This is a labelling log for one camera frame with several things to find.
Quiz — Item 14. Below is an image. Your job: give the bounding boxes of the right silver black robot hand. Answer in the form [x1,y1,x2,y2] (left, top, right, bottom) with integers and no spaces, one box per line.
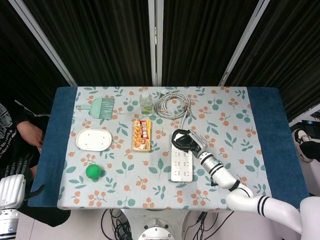
[171,128,208,158]

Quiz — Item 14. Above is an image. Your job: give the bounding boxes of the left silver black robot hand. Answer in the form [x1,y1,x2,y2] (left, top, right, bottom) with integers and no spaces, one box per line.
[0,152,46,210]

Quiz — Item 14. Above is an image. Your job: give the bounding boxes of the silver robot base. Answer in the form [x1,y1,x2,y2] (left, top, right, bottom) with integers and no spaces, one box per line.
[119,208,191,240]

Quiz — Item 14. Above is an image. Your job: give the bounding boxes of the white power strip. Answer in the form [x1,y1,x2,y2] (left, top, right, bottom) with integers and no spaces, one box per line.
[170,131,194,187]

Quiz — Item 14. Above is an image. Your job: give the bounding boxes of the yellow snack package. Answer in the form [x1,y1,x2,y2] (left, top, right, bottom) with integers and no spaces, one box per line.
[131,119,153,153]

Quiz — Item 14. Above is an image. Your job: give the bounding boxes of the seated person in black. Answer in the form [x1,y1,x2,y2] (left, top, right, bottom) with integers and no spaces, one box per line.
[0,99,72,227]

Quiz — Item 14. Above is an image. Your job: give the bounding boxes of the fruit-print tablecloth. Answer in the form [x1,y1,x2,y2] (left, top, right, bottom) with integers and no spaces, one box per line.
[56,86,268,210]

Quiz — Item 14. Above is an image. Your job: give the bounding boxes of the clear green-label drink bottle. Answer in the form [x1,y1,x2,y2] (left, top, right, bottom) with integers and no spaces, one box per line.
[139,93,154,116]

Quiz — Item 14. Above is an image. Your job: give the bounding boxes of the blue table cover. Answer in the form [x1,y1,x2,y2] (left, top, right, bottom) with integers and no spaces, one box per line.
[27,86,313,210]

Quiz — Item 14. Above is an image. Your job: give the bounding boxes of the green ball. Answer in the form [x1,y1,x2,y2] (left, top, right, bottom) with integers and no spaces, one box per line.
[85,164,102,180]

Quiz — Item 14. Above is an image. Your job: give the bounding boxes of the white oval plastic tray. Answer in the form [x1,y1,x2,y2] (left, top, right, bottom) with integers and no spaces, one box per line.
[75,128,114,152]

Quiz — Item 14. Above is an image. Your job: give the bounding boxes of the green hand brush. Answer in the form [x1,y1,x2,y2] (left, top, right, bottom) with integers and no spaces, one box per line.
[76,97,115,119]

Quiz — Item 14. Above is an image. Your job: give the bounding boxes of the black white sneaker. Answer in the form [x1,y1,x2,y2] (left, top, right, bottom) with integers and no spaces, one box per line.
[291,128,320,163]

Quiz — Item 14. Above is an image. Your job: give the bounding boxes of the black curtain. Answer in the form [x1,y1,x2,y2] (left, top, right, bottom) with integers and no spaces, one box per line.
[0,0,320,123]

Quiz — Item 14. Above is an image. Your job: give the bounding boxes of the grey cable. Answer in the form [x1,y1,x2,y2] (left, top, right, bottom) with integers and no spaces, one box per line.
[155,90,193,133]

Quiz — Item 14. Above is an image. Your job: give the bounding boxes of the black floor cables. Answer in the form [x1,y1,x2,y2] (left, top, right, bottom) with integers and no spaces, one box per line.
[101,208,236,240]

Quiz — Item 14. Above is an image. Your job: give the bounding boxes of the white frame pole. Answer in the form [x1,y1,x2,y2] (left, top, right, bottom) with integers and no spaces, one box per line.
[218,0,271,87]
[147,0,165,87]
[11,0,78,87]

